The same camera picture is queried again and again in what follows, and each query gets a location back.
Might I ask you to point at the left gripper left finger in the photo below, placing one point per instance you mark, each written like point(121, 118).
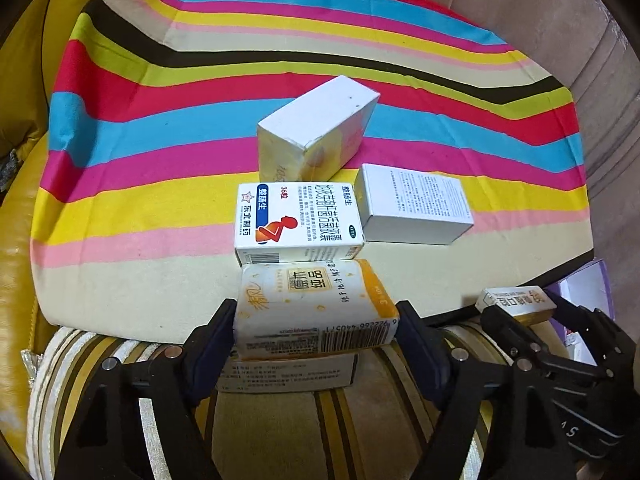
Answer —
point(135, 420)

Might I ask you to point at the white blue red medicine box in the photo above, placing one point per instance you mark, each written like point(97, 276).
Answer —
point(280, 222)

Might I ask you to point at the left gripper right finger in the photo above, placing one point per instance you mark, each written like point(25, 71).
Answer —
point(525, 439)

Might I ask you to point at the purple storage box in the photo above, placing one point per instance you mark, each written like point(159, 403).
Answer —
point(589, 287)

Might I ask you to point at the white orange soap box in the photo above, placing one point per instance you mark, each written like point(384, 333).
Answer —
point(309, 309)

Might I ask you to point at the white fine-print box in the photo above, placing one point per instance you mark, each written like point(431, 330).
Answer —
point(399, 205)

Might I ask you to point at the beige striped blanket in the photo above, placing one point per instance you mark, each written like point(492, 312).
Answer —
point(376, 428)

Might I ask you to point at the yellow leather cushion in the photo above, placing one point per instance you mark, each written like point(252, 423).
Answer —
point(33, 37)

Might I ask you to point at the rainbow striped cloth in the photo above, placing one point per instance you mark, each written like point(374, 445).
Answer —
point(189, 136)

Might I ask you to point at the white yellow-sided box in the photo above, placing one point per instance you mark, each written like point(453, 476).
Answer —
point(312, 137)

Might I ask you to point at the white gold toothpaste box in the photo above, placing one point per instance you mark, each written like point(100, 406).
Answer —
point(529, 305)

